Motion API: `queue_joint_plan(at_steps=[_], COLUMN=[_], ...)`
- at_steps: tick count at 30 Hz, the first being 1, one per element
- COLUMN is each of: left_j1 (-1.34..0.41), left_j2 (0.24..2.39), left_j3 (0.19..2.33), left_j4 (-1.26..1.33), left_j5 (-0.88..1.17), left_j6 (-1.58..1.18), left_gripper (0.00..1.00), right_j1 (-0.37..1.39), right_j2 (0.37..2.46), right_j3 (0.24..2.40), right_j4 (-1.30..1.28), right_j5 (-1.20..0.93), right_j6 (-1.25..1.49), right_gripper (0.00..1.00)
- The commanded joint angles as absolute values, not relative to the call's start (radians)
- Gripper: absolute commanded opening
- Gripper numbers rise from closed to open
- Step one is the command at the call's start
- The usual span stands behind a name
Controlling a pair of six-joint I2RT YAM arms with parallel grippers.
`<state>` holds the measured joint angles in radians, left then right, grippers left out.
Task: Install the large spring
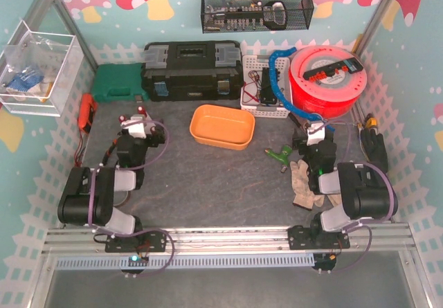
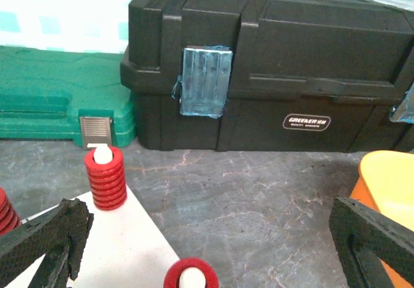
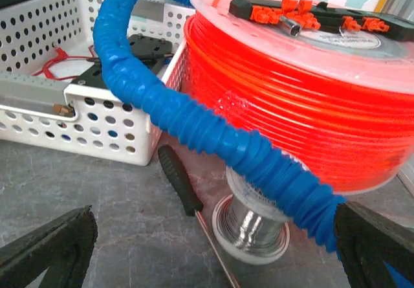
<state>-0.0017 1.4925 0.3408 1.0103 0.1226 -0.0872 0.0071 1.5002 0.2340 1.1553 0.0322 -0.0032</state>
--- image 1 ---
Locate beige work glove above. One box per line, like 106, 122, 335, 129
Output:
290, 159, 342, 210

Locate aluminium front rail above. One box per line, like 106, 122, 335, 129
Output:
42, 223, 416, 256

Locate black yellow work glove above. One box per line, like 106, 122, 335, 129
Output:
360, 128, 389, 174

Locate green tool case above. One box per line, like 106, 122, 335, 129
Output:
91, 63, 149, 103

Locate white perforated basket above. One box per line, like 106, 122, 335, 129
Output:
240, 55, 292, 118

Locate black wire mesh basket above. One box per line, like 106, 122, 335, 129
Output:
200, 0, 314, 33

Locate black toolbox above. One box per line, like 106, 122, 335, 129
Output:
141, 40, 244, 102

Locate orange black pliers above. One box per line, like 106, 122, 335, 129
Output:
101, 138, 118, 165

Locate black terminal strip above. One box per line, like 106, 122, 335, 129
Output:
302, 57, 363, 82

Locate blue corrugated hose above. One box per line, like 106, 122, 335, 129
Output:
268, 47, 336, 134

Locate red test lead wire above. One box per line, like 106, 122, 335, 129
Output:
243, 83, 261, 105

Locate orange plastic bin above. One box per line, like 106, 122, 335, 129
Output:
190, 105, 255, 151

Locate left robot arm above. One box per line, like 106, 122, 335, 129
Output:
57, 120, 170, 237

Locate orange filament spool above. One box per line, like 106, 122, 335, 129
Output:
289, 45, 368, 119

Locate black metal bracket plate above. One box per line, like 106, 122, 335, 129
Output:
259, 68, 278, 106

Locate green handled tool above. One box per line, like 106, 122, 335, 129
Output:
264, 145, 292, 173

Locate orange multimeter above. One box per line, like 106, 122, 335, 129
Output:
78, 93, 97, 134

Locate clear acrylic box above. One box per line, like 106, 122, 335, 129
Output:
1, 21, 84, 117

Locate blue white glove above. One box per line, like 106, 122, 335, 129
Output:
6, 66, 44, 92

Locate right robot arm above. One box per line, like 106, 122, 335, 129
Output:
290, 128, 398, 233

